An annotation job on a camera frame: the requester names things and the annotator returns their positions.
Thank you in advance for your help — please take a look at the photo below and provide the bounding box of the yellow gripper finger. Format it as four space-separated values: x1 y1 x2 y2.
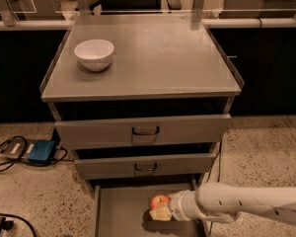
149 205 172 221

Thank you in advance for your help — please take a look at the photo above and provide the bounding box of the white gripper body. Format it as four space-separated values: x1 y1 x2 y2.
169 190 200 221

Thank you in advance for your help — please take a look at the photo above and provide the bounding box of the red apple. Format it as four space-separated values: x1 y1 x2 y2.
150 195 170 209

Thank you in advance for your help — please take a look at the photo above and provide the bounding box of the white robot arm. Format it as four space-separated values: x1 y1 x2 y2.
149 183 296 226

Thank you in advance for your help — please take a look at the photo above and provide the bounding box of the grey bottom drawer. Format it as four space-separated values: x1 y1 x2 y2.
91 182 208 237

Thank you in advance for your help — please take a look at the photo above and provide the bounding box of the grey drawer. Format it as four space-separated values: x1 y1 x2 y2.
55 114 231 149
74 148 216 180
91 182 208 237

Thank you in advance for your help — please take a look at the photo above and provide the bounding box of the grey middle drawer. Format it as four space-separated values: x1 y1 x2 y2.
74 148 216 180

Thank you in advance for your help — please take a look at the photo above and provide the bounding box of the grey top drawer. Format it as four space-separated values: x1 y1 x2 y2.
55 114 231 149

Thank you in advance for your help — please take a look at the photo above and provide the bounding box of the grey metal drawer cabinet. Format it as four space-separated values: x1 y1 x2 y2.
38 13 245 237

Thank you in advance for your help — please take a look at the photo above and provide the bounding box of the blue box on floor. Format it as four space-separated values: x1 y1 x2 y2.
27 140 55 164

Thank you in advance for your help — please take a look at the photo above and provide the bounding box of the black device bottom left corner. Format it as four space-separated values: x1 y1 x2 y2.
0 217 14 234

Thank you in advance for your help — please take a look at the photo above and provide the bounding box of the grey flat device on floor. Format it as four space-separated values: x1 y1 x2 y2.
0 138 35 160

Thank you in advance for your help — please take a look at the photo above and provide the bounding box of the white ceramic bowl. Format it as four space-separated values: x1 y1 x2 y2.
74 39 114 71

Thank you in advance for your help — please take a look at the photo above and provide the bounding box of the black cable beside cabinet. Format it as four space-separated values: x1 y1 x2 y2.
205 140 223 184

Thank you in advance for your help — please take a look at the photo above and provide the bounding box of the black cable on floor left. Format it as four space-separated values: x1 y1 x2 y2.
0 135 74 174

